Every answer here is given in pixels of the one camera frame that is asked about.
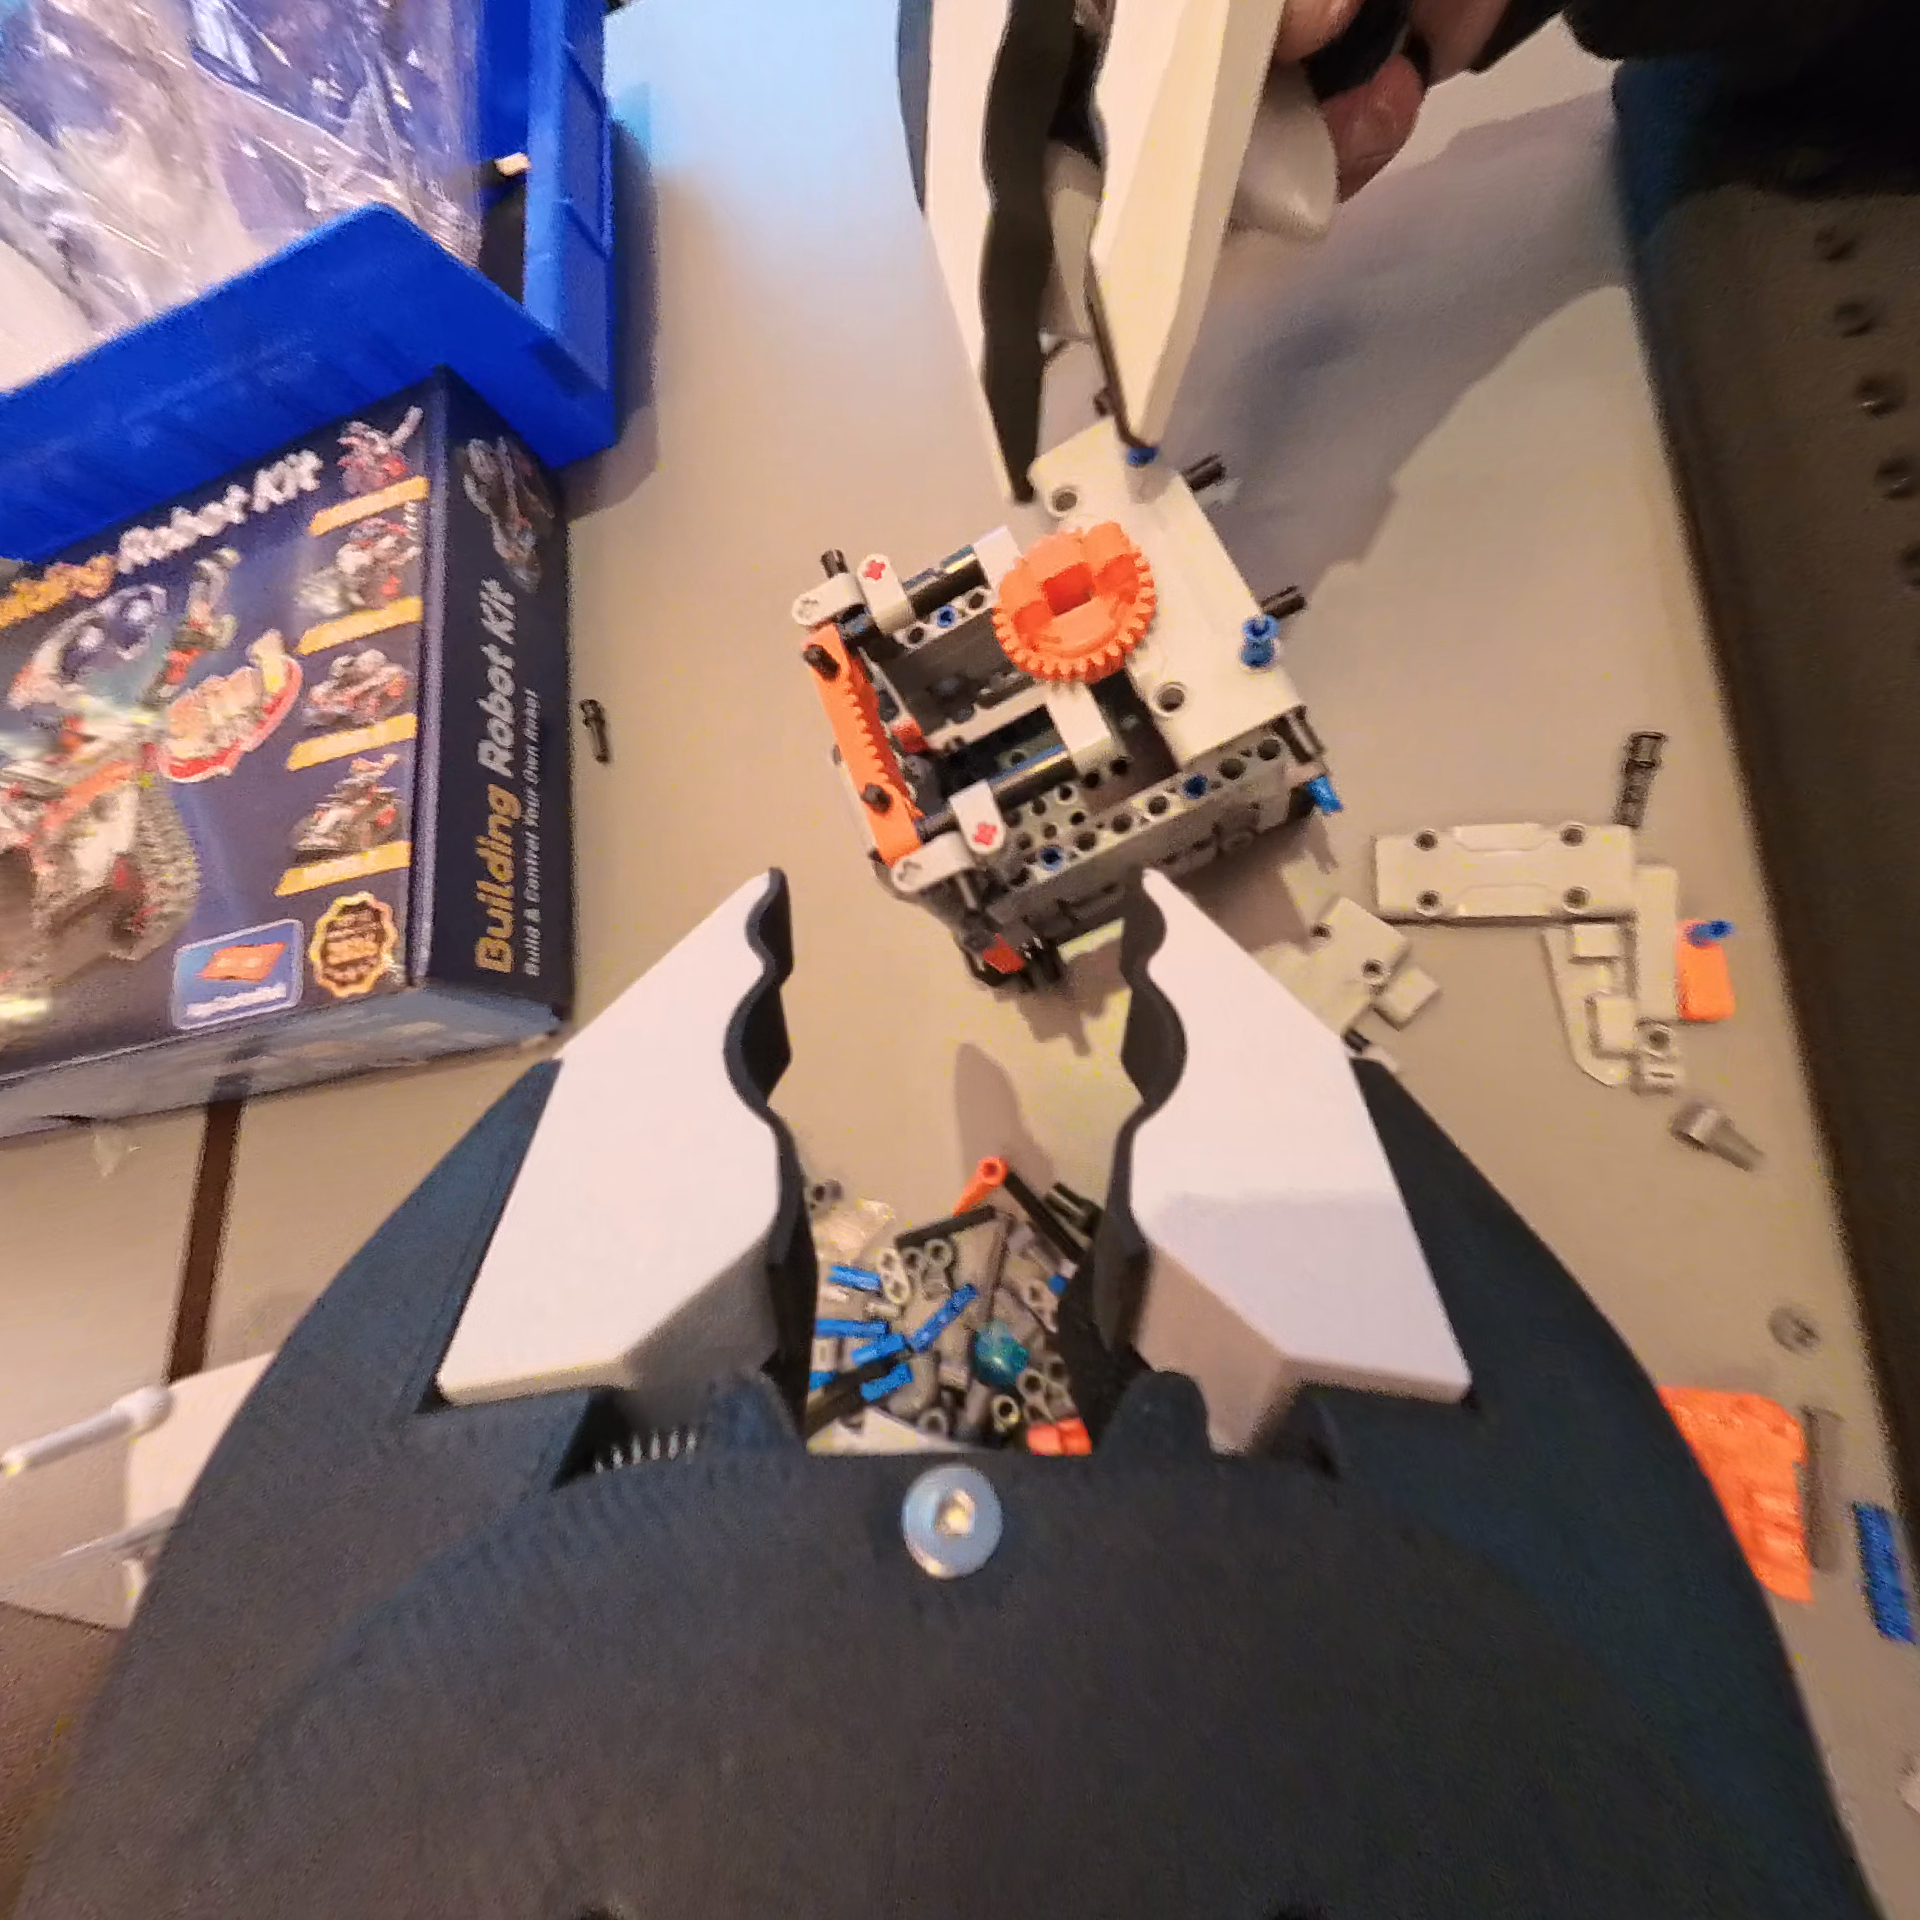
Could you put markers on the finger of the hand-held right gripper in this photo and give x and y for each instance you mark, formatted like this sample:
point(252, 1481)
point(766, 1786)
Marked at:
point(978, 210)
point(1188, 180)

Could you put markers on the small orange block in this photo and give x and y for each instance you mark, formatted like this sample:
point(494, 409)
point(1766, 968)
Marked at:
point(1706, 970)

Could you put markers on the clear plastic bags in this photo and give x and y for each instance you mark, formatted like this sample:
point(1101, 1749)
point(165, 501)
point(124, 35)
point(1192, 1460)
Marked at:
point(210, 136)

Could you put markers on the blue robot kit box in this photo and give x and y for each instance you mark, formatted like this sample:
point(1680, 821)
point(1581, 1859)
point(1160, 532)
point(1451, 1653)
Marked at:
point(272, 781)

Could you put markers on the white book stand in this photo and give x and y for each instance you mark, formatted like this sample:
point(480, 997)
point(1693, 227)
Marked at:
point(122, 1470)

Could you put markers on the pile of small building parts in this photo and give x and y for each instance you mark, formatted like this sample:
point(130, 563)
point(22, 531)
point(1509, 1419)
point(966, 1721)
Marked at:
point(944, 1307)

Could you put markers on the large orange wedge piece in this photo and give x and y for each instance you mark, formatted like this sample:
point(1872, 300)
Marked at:
point(1741, 1486)

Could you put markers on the orange gear frame assembly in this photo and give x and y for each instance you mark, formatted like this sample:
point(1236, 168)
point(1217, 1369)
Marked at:
point(1053, 719)

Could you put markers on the person's right hand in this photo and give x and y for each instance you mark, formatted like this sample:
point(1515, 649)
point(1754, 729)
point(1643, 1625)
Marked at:
point(1441, 61)

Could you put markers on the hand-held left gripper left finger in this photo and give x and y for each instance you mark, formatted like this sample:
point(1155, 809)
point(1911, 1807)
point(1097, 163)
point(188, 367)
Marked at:
point(614, 1231)

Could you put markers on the grey long bar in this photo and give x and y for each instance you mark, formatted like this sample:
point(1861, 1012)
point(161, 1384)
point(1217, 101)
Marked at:
point(1501, 870)

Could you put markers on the blue plastic bin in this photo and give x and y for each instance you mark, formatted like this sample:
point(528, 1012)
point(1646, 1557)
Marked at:
point(452, 331)

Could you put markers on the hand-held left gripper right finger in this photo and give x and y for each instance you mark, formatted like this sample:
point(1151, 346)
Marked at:
point(1291, 1231)

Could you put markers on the black studded panel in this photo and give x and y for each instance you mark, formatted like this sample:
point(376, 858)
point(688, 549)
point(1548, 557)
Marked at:
point(1802, 602)

